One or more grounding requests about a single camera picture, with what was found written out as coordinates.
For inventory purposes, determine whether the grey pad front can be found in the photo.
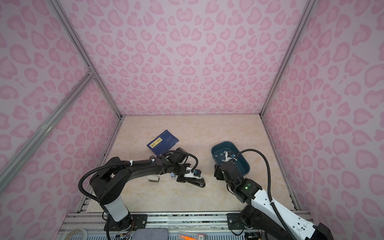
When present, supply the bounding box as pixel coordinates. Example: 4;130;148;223
132;229;169;240

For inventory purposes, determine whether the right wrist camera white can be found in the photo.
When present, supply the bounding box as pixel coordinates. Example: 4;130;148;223
222;151;237;163

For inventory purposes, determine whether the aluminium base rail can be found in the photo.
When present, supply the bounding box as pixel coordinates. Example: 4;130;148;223
56;210;319;240

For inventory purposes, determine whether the aluminium frame corner post right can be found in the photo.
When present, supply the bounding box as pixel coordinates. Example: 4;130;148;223
260;0;318;119

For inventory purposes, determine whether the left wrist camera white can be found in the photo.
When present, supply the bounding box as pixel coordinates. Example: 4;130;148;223
184;170;202;179

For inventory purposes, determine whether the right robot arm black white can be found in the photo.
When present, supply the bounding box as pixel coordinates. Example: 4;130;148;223
215;149;334;240

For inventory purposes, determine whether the orange handled tool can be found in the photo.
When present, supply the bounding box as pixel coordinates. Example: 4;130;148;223
178;232;208;240

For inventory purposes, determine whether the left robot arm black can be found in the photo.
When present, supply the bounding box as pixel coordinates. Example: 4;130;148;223
78;148;206;232

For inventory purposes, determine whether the aluminium frame corner post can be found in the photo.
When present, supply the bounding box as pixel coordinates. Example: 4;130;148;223
260;0;318;119
47;0;123;120

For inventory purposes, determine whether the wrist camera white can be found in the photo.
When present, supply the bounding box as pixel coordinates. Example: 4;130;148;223
184;170;202;179
222;151;237;163

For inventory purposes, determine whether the teal plastic tray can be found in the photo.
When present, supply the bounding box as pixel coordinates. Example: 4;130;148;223
211;141;250;175

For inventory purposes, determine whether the blue book yellow label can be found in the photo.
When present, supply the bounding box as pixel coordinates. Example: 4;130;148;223
147;130;179;156

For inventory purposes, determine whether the aluminium diagonal frame bar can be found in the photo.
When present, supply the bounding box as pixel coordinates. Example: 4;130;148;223
1;71;95;193

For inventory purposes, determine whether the aluminium frame corner post left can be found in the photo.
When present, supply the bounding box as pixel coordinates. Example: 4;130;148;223
47;0;123;120

